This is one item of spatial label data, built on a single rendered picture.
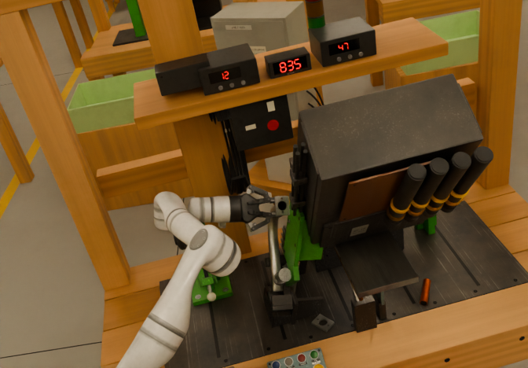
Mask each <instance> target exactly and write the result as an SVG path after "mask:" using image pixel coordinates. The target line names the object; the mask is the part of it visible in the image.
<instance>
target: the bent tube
mask: <svg viewBox="0 0 528 368"><path fill-rule="evenodd" d="M281 198H282V199H283V200H281ZM274 201H275V205H274V206H273V207H272V208H271V210H270V213H271V212H276V216H279V215H290V209H289V199H288V196H277V197H274ZM282 212H283V213H284V214H282ZM278 219H279V218H271V219H270V222H269V223H268V241H269V257H270V266H271V275H272V284H273V292H280V291H283V285H276V284H275V283H274V281H273V276H274V275H275V274H276V273H277V272H279V271H280V270H281V260H280V252H279V244H278Z"/></svg>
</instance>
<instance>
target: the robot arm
mask: <svg viewBox="0 0 528 368"><path fill-rule="evenodd" d="M250 193H251V194H253V193H257V194H258V195H261V196H263V197H264V198H260V199H255V198H254V197H253V196H251V195H250ZM265 203H270V204H271V203H275V201H274V197H270V196H269V194H268V192H267V191H265V190H262V189H260V188H258V187H256V186H253V185H249V186H248V187H247V192H246V193H245V194H243V195H236V196H216V197H194V198H191V199H190V201H189V205H188V208H187V209H186V207H185V205H184V203H183V202H182V199H181V198H180V197H179V196H178V195H177V194H175V193H172V192H168V191H165V192H161V193H159V194H157V195H156V197H155V199H154V224H155V226H156V228H158V229H160V230H169V231H170V232H171V233H172V234H173V235H174V236H175V237H176V238H178V239H179V240H180V241H182V242H184V243H185V244H186V245H188V246H187V248H186V250H185V252H184V254H183V256H182V258H181V260H180V262H179V264H178V266H177V268H176V270H175V272H174V274H173V275H172V277H171V279H170V281H169V283H168V285H167V287H166V288H165V290H164V291H163V293H162V295H161V297H160V298H159V300H158V301H157V303H156V305H155V306H154V308H153V309H152V310H151V312H150V313H149V315H148V317H147V319H146V320H145V322H144V323H143V325H142V326H141V328H140V329H139V331H138V333H137V336H136V337H135V338H134V340H133V342H132V344H131V345H130V347H129V348H128V350H127V351H126V353H125V355H124V356H123V357H122V359H121V361H120V362H119V364H118V366H117V367H116V368H160V367H161V366H163V365H164V364H166V363H167V362H168V361H170V360H171V358H172V357H173V356H174V354H175V352H176V351H177V350H178V347H179V346H180V344H181V342H182V341H183V339H184V338H185V335H186V334H187V332H188V329H189V322H190V312H191V297H192V290H193V286H194V283H195V281H196V278H197V276H198V274H199V272H200V270H201V269H202V268H203V269H204V270H206V271H207V272H209V273H211V274H213V275H215V276H218V277H224V276H227V275H229V274H231V273H232V272H233V271H234V270H235V269H236V268H237V266H238V264H239V262H240V258H241V251H240V247H239V246H238V244H237V243H236V242H235V241H234V240H233V239H232V238H230V237H229V236H227V235H226V234H225V233H223V232H222V231H221V230H220V229H219V228H226V223H238V222H243V223H247V224H248V225H249V227H250V231H251V232H253V231H255V230H257V229H259V228H261V227H262V226H265V225H266V224H268V223H270V219H271V218H280V217H281V216H282V215H279V216H276V212H271V213H270V212H261V211H260V210H259V205H260V204H265ZM256 217H260V218H262V217H263V218H266V219H265V220H264V221H263V222H261V223H259V224H256V223H251V221H252V220H254V219H255V218H256ZM202 223H218V227H219V228H217V227H216V226H213V225H206V226H205V225H204V224H202Z"/></svg>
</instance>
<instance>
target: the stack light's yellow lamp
mask: <svg viewBox="0 0 528 368"><path fill-rule="evenodd" d="M306 13H307V17H308V18H311V19H314V18H319V17H322V16H324V14H325V12H324V5H323V0H321V1H319V2H315V3H307V2H306Z"/></svg>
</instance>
